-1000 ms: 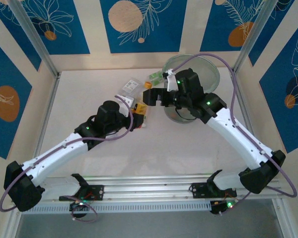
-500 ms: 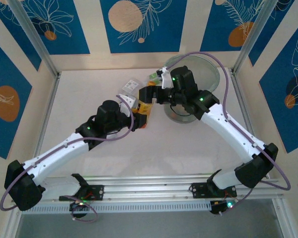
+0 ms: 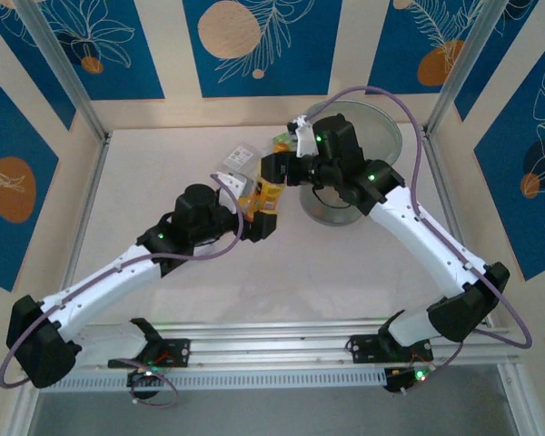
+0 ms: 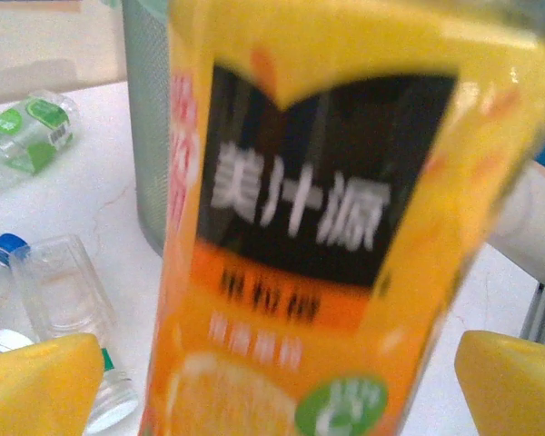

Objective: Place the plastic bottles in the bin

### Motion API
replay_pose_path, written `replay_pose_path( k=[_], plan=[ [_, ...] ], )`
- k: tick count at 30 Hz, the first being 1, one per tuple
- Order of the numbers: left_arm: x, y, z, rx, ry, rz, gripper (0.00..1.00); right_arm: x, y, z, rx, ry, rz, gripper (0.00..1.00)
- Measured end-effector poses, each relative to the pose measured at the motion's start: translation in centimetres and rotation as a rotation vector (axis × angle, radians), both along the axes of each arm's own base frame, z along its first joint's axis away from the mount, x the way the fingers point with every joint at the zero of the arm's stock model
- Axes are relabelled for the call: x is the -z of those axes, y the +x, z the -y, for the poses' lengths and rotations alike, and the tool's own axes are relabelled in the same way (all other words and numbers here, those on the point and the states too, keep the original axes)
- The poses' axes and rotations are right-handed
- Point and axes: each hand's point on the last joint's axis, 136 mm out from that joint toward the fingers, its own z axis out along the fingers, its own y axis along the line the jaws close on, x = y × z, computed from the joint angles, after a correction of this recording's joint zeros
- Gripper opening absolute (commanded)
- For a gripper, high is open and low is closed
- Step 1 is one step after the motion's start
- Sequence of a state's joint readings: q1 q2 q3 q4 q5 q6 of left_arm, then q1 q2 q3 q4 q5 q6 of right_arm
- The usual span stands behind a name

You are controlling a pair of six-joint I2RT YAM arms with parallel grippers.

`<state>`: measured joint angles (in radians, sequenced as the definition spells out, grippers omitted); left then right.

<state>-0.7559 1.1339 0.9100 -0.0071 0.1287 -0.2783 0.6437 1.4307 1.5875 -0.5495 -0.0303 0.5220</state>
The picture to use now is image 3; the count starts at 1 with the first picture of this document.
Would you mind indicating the orange juice bottle black label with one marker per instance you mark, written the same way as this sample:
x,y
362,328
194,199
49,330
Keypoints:
x,y
270,195

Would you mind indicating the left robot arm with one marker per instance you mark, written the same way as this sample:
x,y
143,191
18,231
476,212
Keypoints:
x,y
100,284

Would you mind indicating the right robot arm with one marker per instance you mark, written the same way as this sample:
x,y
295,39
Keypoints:
x,y
427,245

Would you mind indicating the translucent green mesh bin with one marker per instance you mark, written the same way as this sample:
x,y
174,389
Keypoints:
x,y
381,131

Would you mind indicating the green carton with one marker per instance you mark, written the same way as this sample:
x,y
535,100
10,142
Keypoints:
x,y
282,136

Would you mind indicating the clear plastic package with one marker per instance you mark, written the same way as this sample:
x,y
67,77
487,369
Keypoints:
x,y
238,156

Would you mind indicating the black controller board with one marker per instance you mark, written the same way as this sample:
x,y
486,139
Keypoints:
x,y
397,379
141,379

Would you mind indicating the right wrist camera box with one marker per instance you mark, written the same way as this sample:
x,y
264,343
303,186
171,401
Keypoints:
x,y
306,138

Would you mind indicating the aluminium table side rail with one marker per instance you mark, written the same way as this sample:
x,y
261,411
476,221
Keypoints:
x,y
93,181
433,154

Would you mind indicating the aluminium mounting rail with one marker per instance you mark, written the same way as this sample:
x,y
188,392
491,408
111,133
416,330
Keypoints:
x,y
263,349

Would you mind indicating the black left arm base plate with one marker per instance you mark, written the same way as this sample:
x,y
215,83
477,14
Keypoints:
x,y
177,352

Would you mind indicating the aluminium frame post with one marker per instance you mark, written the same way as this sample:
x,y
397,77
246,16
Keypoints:
x,y
462,68
69,77

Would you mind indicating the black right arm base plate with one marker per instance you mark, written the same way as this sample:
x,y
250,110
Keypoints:
x,y
363,349

